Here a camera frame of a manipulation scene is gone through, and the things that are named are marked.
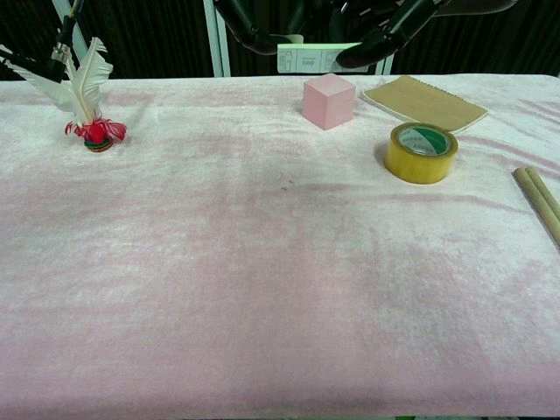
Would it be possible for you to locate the white feather shuttlecock red base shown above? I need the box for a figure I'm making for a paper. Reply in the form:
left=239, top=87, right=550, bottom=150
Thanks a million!
left=0, top=37, right=129, bottom=153

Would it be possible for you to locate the kraft cover notebook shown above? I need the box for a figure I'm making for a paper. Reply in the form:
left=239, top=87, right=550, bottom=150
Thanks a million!
left=359, top=74, right=489, bottom=136

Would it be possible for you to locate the slanted white frame post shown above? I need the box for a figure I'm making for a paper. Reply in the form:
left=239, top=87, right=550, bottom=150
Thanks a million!
left=52, top=0, right=91, bottom=60

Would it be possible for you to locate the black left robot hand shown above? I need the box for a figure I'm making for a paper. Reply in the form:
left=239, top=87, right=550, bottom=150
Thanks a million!
left=216, top=0, right=306, bottom=56

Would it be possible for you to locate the wooden stick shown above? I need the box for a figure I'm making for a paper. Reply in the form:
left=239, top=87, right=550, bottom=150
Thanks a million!
left=512, top=168, right=560, bottom=249
left=524, top=166, right=560, bottom=225

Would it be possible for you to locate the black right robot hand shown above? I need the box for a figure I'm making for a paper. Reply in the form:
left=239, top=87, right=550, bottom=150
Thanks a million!
left=327, top=0, right=518, bottom=69

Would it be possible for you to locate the black curtain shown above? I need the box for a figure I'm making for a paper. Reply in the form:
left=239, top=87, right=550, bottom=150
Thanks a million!
left=0, top=0, right=560, bottom=81

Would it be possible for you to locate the pink cube block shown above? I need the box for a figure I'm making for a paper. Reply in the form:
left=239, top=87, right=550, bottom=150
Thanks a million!
left=301, top=73, right=356, bottom=131

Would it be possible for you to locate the pink fluffy table cloth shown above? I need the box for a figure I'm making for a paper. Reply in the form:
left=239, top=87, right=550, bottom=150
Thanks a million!
left=0, top=73, right=560, bottom=419

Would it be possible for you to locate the yellow tape roll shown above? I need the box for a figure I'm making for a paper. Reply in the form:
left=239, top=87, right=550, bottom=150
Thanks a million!
left=383, top=122, right=459, bottom=186

